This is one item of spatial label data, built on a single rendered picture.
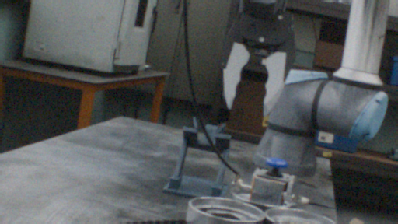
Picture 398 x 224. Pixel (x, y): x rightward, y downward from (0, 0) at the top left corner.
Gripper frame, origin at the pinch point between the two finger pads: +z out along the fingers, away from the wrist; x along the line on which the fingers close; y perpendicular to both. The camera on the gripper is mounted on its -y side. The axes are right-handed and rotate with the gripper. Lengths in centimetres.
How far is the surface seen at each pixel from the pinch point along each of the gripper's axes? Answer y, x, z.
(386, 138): 403, -75, -13
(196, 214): -6.7, 2.9, 15.6
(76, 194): -0.3, 22.2, 18.4
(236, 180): 8.0, 0.2, 11.4
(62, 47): 203, 124, -18
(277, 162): 21.4, -4.8, 8.1
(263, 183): 6.3, -4.1, 10.8
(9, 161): 7.7, 38.9, 17.5
